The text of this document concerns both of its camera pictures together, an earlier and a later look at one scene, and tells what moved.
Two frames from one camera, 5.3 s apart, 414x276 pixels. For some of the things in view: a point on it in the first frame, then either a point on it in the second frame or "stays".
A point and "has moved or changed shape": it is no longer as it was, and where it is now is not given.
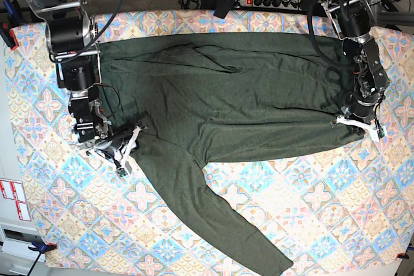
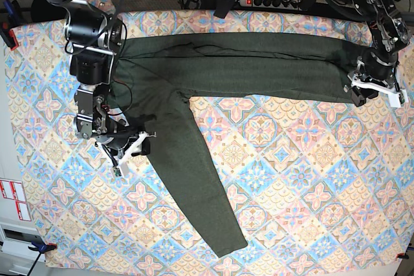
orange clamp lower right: x=401 y=255 stays
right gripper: x=359 y=108 -> x=378 y=66
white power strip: x=266 y=2 stays
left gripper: x=109 y=144 -> x=118 y=139
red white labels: x=13 y=189 stays
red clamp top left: x=13 y=20 stays
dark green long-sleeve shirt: x=189 y=100 has moved or changed shape
